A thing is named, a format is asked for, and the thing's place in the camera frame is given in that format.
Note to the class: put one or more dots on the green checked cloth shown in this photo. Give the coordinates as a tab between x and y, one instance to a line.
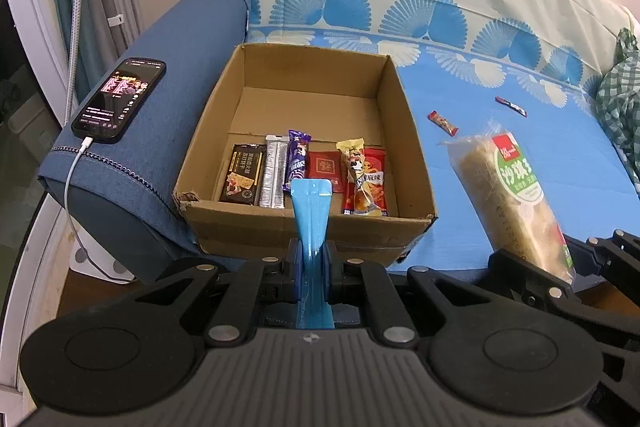
620	97

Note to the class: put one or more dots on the brown cardboard box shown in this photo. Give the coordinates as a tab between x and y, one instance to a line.
300	72

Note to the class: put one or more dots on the silver snack bar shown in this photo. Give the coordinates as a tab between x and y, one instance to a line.
272	172

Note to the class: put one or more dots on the white spotted object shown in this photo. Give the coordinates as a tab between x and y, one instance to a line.
95	263

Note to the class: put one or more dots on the purple snack bar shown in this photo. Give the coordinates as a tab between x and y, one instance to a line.
296	159

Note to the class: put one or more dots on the blue fabric sofa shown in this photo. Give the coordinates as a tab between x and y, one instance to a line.
165	57

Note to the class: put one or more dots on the black snack bar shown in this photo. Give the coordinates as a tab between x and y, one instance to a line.
242	174

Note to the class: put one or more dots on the light blue snack packet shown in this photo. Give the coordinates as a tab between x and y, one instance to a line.
312	217

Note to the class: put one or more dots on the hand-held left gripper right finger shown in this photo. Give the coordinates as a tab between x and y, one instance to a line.
327	274

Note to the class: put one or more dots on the yellow white snack packet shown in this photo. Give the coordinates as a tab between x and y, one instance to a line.
356	167

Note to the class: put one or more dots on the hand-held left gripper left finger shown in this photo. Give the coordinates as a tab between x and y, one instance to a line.
296	274

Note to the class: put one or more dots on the small red-blue candy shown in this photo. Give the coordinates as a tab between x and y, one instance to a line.
511	106

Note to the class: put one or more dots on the black smartphone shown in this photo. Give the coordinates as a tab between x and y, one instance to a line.
117	99

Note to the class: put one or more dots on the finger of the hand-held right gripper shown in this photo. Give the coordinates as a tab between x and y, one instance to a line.
610	257
530	287

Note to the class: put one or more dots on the white door frame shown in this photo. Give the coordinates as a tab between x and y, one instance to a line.
30	7

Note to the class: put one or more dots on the white curtain clip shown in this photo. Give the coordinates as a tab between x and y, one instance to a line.
116	21

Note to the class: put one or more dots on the red square snack packet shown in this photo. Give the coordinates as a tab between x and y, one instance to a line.
322	167

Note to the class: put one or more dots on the small red orange snack bar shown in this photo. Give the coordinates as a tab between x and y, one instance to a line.
442	122

